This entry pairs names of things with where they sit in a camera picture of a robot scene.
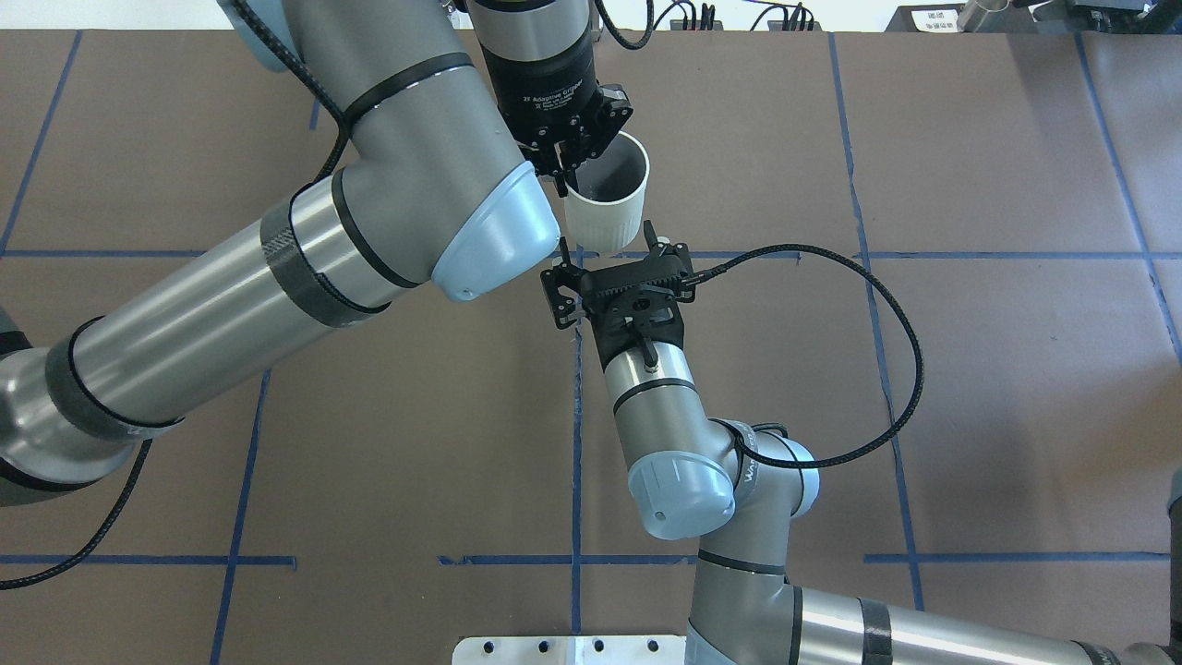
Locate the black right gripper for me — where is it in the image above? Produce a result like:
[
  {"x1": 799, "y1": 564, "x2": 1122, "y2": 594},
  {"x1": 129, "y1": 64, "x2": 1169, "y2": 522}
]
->
[{"x1": 540, "y1": 220, "x2": 695, "y2": 369}]

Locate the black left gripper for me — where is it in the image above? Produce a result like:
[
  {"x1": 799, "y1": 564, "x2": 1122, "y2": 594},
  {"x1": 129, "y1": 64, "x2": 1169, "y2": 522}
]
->
[{"x1": 483, "y1": 33, "x2": 634, "y2": 198}]

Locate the white ribbed HOME mug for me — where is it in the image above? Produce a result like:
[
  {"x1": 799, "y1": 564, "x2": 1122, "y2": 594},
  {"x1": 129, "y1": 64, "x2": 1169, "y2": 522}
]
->
[{"x1": 564, "y1": 131, "x2": 651, "y2": 254}]

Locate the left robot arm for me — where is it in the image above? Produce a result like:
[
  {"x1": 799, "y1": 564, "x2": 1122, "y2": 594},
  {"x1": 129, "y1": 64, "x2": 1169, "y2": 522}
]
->
[{"x1": 4, "y1": 1, "x2": 632, "y2": 506}]

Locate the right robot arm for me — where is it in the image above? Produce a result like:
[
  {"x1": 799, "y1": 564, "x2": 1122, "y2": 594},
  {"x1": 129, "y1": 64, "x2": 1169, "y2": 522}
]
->
[{"x1": 540, "y1": 222, "x2": 1178, "y2": 664}]

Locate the small metal cup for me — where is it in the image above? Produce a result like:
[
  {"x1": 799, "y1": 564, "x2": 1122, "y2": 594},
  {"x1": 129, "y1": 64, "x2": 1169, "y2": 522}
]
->
[{"x1": 957, "y1": 0, "x2": 1009, "y2": 33}]

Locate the black power strip left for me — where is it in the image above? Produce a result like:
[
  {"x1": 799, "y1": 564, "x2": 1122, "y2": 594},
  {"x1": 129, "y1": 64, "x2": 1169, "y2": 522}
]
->
[{"x1": 654, "y1": 1, "x2": 725, "y2": 32}]

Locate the black power strip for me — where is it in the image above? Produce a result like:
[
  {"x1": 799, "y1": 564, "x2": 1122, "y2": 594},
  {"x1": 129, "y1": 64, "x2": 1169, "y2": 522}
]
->
[
  {"x1": 749, "y1": 1, "x2": 821, "y2": 32},
  {"x1": 654, "y1": 1, "x2": 725, "y2": 32}
]

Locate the black power strip right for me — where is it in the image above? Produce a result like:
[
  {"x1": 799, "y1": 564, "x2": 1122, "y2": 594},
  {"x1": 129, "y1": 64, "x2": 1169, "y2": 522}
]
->
[{"x1": 749, "y1": 1, "x2": 821, "y2": 32}]

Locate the brown paper table cover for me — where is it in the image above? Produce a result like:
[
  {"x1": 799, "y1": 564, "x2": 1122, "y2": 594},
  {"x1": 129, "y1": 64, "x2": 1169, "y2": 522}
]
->
[{"x1": 4, "y1": 30, "x2": 1178, "y2": 664}]

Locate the black box with label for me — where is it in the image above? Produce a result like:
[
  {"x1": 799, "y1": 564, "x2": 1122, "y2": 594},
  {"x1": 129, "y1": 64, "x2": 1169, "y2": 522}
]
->
[{"x1": 884, "y1": 4, "x2": 965, "y2": 34}]

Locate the black braided left cable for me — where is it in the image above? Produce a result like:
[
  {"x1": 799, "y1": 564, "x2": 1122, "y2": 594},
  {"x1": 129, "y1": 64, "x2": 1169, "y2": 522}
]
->
[{"x1": 0, "y1": 0, "x2": 352, "y2": 592}]

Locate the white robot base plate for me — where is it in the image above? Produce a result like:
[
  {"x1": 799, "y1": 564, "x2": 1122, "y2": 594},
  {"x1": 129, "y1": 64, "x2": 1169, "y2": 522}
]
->
[{"x1": 452, "y1": 635, "x2": 686, "y2": 664}]

